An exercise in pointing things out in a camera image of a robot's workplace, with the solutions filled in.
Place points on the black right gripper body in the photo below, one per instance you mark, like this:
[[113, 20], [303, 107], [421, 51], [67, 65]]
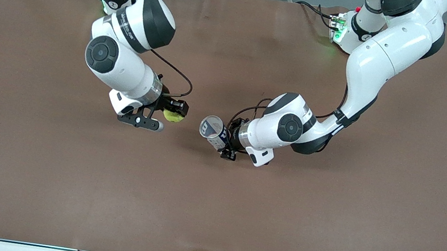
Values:
[[166, 102]]

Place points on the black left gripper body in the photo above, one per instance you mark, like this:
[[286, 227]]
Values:
[[234, 137]]

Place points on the yellow tennis ball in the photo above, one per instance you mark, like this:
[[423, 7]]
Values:
[[173, 117]]

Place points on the white blue tennis ball can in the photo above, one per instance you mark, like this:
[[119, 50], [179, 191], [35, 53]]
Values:
[[212, 128]]

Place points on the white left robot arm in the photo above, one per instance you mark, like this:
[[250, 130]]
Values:
[[390, 57]]

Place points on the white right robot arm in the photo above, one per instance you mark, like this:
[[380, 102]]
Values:
[[126, 68]]

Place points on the brown table cover mat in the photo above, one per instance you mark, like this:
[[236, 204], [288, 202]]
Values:
[[212, 207]]

